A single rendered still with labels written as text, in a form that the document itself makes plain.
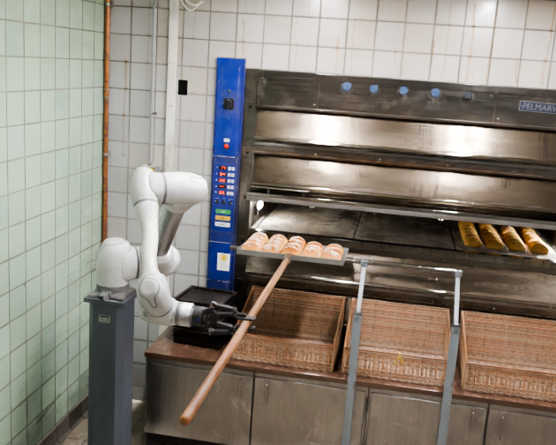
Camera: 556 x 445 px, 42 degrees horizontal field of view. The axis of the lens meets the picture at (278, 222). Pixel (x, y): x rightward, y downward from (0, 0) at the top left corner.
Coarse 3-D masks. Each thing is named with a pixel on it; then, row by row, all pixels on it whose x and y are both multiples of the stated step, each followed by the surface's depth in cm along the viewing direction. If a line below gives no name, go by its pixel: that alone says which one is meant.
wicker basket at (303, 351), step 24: (264, 288) 428; (264, 312) 427; (288, 312) 424; (312, 312) 422; (336, 312) 420; (264, 336) 384; (288, 336) 424; (312, 336) 421; (336, 336) 385; (264, 360) 387; (288, 360) 385; (312, 360) 393
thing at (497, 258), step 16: (288, 240) 423; (320, 240) 419; (336, 240) 418; (352, 240) 417; (368, 240) 419; (448, 256) 408; (464, 256) 407; (480, 256) 405; (496, 256) 404; (512, 256) 405
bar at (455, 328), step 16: (448, 272) 372; (352, 336) 365; (352, 352) 366; (448, 352) 358; (352, 368) 368; (448, 368) 359; (352, 384) 370; (448, 384) 361; (352, 400) 372; (448, 400) 363; (448, 416) 364
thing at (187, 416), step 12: (276, 276) 328; (264, 300) 297; (252, 312) 279; (240, 336) 255; (228, 348) 243; (228, 360) 237; (216, 372) 224; (204, 384) 215; (204, 396) 209; (192, 408) 200; (180, 420) 195
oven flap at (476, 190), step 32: (256, 160) 419; (288, 160) 416; (320, 160) 413; (352, 192) 406; (384, 192) 406; (416, 192) 403; (448, 192) 401; (480, 192) 398; (512, 192) 396; (544, 192) 393
